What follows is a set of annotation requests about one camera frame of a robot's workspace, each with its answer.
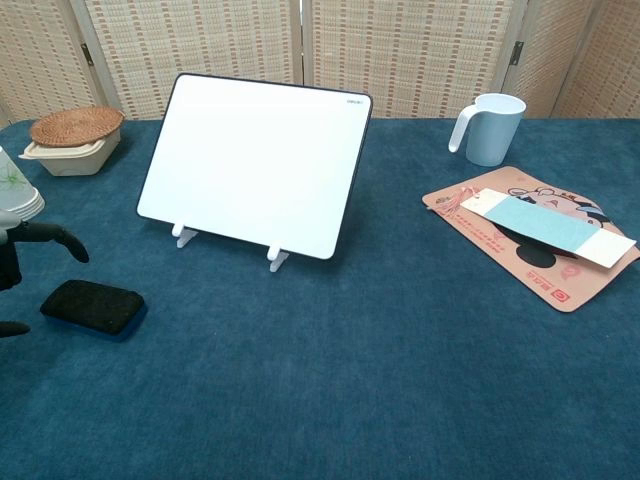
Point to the black metal screen hinge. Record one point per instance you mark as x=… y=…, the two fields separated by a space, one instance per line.
x=86 y=54
x=517 y=52

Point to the black whiteboard eraser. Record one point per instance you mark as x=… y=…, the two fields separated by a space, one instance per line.
x=90 y=305

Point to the white rectangular board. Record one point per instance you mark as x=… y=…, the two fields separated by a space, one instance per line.
x=250 y=165

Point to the white plastic tube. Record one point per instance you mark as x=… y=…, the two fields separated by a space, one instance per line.
x=182 y=235
x=277 y=260

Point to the white teal bookmark with tassel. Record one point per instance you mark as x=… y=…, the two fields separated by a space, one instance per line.
x=540 y=222

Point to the white measuring cup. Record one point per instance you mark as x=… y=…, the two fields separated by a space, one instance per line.
x=492 y=135

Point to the white paper cup stack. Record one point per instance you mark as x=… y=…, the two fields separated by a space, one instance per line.
x=15 y=190

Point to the woven bamboo screen panel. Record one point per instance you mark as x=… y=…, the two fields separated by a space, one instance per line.
x=410 y=50
x=40 y=50
x=610 y=60
x=200 y=40

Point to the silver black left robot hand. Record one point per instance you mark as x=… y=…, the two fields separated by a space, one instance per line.
x=9 y=250

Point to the blue felt table cover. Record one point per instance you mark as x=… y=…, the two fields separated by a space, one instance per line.
x=350 y=375

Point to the pink cartoon pouch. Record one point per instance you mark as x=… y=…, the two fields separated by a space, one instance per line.
x=500 y=240

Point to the round woven rattan coaster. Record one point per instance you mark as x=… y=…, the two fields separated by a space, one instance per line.
x=75 y=127

